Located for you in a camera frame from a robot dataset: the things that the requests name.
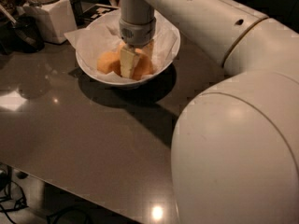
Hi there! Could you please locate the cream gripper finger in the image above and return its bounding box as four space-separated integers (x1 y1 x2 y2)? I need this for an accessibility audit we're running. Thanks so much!
120 45 140 78
142 40 154 59

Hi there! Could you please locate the white square ceramic jar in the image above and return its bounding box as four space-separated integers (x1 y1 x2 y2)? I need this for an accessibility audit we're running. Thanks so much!
22 0 77 44

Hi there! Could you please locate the orange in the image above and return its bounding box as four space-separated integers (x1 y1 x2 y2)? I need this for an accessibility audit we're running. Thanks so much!
117 41 126 55
97 51 121 76
132 49 153 80

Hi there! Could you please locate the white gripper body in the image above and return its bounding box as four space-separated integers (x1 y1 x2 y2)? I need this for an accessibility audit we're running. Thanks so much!
119 18 156 48

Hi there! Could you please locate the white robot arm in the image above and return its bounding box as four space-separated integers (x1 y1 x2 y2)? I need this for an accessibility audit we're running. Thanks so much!
121 0 299 224

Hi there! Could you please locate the white crumpled paper liner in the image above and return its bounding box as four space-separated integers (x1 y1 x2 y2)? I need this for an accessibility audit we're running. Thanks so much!
64 8 179 84

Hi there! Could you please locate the black white marker card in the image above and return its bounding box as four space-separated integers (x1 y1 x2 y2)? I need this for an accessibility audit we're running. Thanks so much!
82 4 118 22

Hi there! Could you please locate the white ceramic bowl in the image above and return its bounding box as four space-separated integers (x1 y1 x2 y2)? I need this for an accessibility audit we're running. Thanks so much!
75 8 181 88

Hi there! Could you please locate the black floor cable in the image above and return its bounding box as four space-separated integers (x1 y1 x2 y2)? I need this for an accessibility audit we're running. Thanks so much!
0 165 94 224

